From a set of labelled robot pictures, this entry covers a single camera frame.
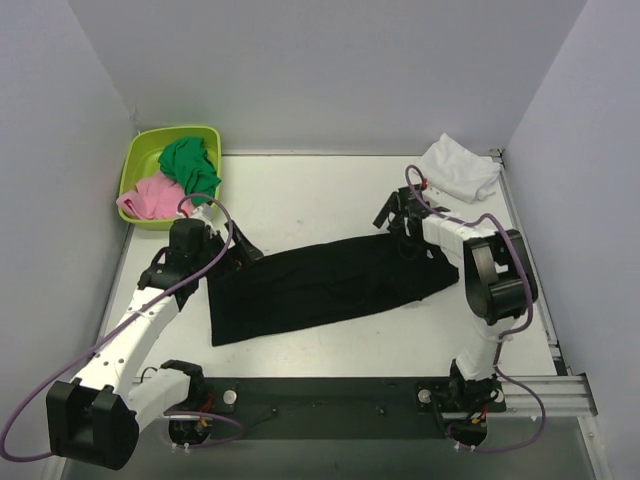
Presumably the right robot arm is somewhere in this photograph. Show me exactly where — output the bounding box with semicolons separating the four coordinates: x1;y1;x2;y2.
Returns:
373;185;538;403

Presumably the pink t-shirt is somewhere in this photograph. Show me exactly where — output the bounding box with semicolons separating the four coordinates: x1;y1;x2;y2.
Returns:
116;171;194;220

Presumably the aluminium frame rail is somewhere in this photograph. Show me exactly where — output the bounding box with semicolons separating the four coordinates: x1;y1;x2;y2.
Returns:
501;374;598;418

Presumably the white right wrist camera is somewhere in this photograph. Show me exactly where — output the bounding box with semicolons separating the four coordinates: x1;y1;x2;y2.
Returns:
420;180;449;212

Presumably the black t-shirt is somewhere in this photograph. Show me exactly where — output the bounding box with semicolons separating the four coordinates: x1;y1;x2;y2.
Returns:
207;234;459;346

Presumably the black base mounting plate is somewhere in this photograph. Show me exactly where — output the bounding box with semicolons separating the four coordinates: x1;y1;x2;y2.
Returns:
168;377;506;446

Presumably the white folded t-shirt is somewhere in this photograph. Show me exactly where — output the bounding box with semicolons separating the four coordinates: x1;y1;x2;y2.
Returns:
417;133;501;204

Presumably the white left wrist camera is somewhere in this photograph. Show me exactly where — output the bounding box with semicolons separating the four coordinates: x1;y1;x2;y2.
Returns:
177;204;213;223

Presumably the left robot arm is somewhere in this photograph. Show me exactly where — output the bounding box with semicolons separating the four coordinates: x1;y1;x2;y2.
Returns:
46;213;248;470

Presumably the lime green plastic tub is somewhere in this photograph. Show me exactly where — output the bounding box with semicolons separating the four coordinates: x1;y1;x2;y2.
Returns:
117;126;221;231

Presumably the green t-shirt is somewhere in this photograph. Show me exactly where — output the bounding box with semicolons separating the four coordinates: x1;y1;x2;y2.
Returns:
158;137;221;197

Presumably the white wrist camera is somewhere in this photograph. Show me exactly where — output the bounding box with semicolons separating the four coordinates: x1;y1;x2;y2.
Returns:
177;204;213;223
420;180;449;212

